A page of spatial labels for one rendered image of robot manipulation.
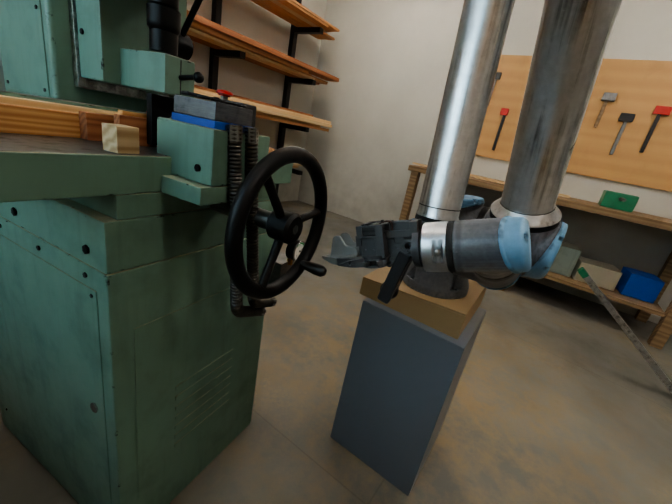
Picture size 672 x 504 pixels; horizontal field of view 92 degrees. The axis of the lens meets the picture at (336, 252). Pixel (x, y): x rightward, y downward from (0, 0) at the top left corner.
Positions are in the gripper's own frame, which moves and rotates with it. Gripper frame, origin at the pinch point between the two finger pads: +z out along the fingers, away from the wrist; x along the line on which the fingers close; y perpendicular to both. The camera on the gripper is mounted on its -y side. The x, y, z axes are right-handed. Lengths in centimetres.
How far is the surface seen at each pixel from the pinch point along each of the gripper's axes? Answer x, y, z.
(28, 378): 31, -21, 69
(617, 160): -297, 11, -114
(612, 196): -254, -15, -102
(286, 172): -14.3, 20.6, 17.7
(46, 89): 21, 42, 49
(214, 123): 18.9, 26.7, 6.4
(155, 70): 12.9, 41.0, 25.3
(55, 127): 29, 30, 31
